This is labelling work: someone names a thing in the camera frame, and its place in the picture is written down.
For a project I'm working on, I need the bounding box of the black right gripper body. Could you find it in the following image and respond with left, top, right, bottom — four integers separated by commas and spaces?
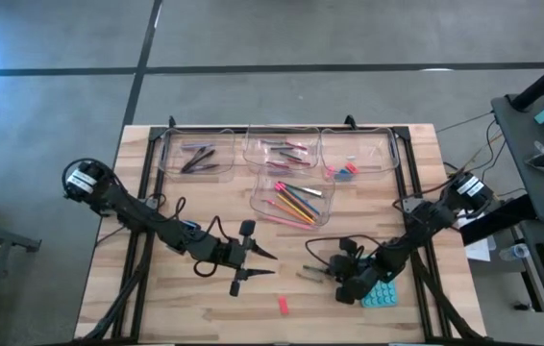
350, 257, 384, 298

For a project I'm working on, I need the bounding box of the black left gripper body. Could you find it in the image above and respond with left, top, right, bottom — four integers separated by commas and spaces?
213, 238, 251, 272

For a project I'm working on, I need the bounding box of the orange pencil pink eraser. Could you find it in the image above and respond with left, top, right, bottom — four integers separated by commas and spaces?
268, 192, 312, 226
260, 198, 302, 221

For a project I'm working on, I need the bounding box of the dark green marker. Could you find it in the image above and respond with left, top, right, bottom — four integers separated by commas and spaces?
302, 264, 334, 276

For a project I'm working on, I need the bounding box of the yellow pencil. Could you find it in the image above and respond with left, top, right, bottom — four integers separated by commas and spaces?
276, 192, 316, 225

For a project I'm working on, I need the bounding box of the green pencil pink eraser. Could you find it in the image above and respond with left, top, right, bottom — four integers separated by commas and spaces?
274, 184, 317, 223

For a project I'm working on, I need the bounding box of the blue pencil pink eraser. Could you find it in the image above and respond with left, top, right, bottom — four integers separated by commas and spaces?
278, 182, 322, 216

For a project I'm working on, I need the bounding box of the black pen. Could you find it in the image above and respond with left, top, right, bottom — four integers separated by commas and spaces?
180, 146, 207, 174

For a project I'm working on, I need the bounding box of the teal calculator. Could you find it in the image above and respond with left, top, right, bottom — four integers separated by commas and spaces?
359, 257, 400, 309

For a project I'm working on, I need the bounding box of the clear plastic bin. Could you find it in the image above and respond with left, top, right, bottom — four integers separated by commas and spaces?
159, 127, 237, 185
249, 170, 337, 230
241, 124, 322, 176
319, 127, 402, 183

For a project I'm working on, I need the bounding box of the white paper sheet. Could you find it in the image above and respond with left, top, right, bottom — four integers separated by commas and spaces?
457, 213, 492, 263

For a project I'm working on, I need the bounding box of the clear water bottle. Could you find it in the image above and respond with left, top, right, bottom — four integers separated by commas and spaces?
498, 243, 531, 261

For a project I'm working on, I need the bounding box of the dark grey desk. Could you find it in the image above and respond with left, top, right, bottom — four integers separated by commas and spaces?
458, 93, 544, 345

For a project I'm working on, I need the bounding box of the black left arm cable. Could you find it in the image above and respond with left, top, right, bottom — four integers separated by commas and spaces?
154, 193, 235, 279

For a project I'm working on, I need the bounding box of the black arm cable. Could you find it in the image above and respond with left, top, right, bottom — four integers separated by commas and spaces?
154, 193, 235, 279
305, 182, 456, 266

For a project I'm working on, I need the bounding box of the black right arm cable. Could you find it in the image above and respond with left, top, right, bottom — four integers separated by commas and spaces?
305, 182, 456, 266

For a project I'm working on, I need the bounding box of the black aluminium frame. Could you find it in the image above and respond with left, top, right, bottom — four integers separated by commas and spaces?
79, 114, 482, 345

